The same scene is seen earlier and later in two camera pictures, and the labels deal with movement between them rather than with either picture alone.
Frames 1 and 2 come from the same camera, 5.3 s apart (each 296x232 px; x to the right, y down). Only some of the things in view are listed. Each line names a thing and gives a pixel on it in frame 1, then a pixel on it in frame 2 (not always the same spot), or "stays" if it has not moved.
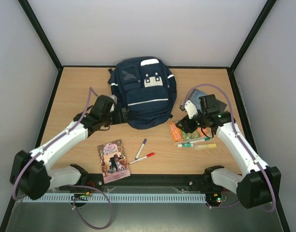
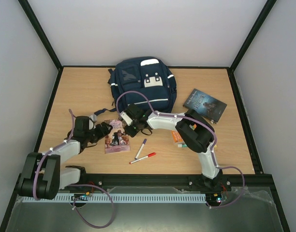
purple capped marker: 139,152 stays
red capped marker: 147,156 stays
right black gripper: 190,123 to 132,123
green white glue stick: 185,145 stays
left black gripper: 119,120 to 102,132
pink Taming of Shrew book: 113,161 to 117,140
